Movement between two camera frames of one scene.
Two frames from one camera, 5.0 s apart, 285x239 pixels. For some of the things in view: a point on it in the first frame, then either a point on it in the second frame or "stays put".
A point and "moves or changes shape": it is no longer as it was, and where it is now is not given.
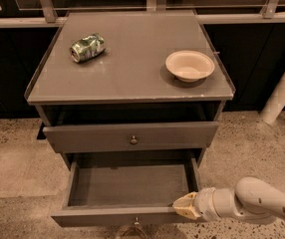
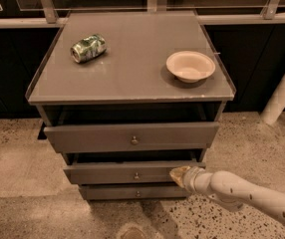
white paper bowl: x=189 y=66 stays put
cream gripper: x=204 y=203 to x=192 y=179
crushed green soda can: x=87 y=48 stays put
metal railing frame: x=156 y=2 stays put
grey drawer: x=128 y=191 moves or changes shape
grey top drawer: x=132 y=136 stays put
